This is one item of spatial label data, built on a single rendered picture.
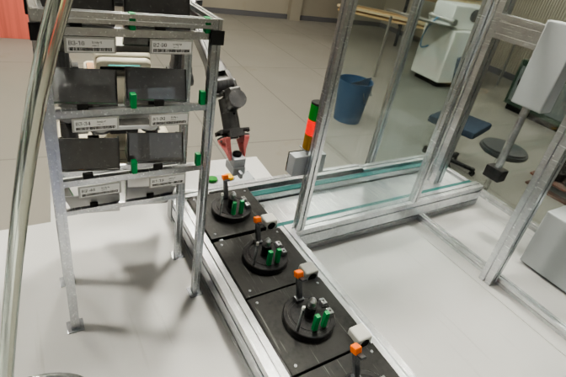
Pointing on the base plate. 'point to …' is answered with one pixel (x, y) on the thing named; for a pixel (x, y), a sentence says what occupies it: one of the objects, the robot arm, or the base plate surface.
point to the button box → (233, 178)
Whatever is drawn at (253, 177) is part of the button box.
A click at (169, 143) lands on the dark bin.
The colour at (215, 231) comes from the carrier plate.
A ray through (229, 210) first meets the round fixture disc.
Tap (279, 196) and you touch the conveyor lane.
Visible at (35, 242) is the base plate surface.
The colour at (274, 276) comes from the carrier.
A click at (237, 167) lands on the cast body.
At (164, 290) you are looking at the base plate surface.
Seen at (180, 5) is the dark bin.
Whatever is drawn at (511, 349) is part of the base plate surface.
